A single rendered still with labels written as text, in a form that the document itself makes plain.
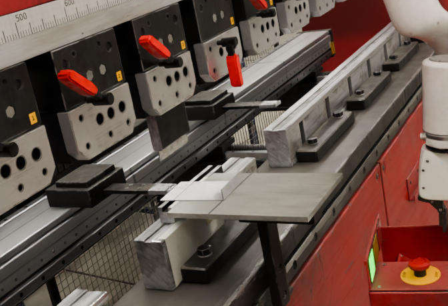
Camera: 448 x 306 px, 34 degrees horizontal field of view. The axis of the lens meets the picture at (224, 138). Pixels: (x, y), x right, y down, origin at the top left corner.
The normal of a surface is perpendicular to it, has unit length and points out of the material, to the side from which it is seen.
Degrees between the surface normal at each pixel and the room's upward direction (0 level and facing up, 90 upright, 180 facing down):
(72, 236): 90
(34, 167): 90
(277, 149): 90
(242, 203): 0
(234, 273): 0
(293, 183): 0
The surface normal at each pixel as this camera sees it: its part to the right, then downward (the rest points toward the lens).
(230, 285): -0.18, -0.94
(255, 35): 0.88, -0.03
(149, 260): -0.44, 0.35
